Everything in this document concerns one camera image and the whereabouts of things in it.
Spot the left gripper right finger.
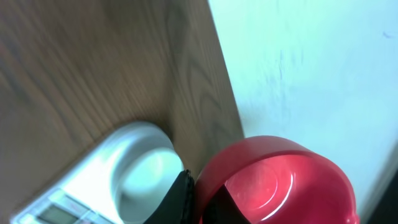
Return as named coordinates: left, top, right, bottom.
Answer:
left=202, top=185, right=250, bottom=224

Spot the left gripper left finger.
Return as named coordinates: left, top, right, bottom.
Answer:
left=144, top=170, right=195, bottom=224

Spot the grey round bowl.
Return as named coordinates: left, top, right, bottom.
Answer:
left=111, top=122, right=184, bottom=223

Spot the red plastic measuring scoop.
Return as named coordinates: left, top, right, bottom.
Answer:
left=193, top=136, right=360, bottom=224

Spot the white digital kitchen scale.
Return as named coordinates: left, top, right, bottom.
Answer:
left=10, top=122, right=135, bottom=223

